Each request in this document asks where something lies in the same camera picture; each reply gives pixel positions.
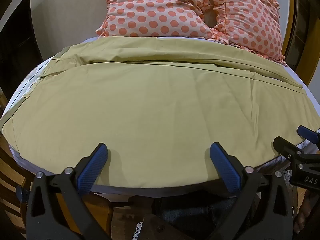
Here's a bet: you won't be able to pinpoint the dark wooden door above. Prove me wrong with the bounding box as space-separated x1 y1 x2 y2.
0 0 40 95

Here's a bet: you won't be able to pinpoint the yellow wooden headboard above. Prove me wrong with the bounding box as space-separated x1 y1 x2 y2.
281 0 320 87

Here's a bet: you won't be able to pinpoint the person's right hand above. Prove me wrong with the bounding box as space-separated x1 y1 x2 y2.
293 191 312 233

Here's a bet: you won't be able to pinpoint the white bed sheet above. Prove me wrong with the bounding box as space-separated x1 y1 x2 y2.
0 35 320 198

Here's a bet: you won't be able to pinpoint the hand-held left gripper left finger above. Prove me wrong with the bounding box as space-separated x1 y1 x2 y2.
26 142 113 240

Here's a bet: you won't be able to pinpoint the orange polka dot pillow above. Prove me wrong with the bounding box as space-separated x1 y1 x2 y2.
207 0 287 67
96 0 217 40

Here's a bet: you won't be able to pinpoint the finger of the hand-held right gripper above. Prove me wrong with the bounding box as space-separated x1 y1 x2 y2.
297 126 320 145
273 136 320 166

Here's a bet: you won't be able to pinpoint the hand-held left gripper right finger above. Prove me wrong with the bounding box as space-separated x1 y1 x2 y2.
209 142 295 240

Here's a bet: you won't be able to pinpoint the khaki pants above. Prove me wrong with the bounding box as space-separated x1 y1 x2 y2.
0 36 311 190

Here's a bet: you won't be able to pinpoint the black dotted white cloth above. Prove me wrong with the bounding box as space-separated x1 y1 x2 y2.
132 222 145 240

